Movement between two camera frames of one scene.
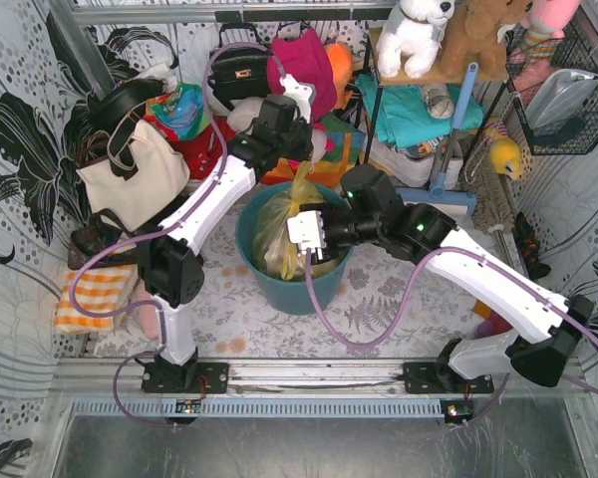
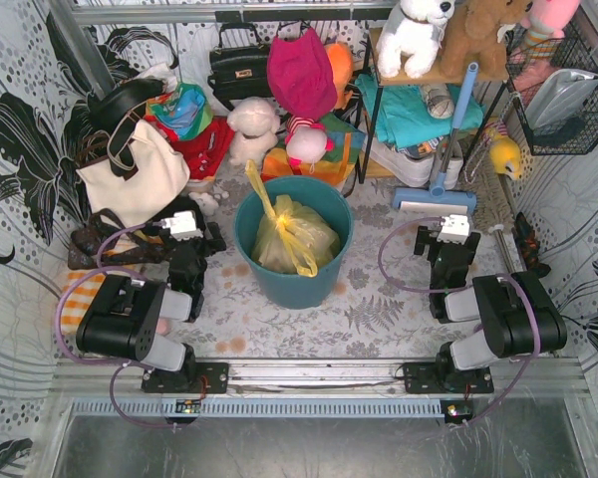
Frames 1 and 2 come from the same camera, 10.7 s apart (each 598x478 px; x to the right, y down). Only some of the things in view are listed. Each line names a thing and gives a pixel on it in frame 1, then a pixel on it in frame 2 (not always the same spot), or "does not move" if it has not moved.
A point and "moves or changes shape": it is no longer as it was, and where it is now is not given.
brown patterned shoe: [103, 232] does not move
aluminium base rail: [124, 377] does not move
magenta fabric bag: [304, 60] does not move
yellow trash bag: [278, 255] moves or changes shape
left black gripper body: [299, 137] to [211, 239]
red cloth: [199, 151] does not move
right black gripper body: [330, 235] to [424, 239]
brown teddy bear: [473, 36] does not move
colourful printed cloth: [183, 109] does not move
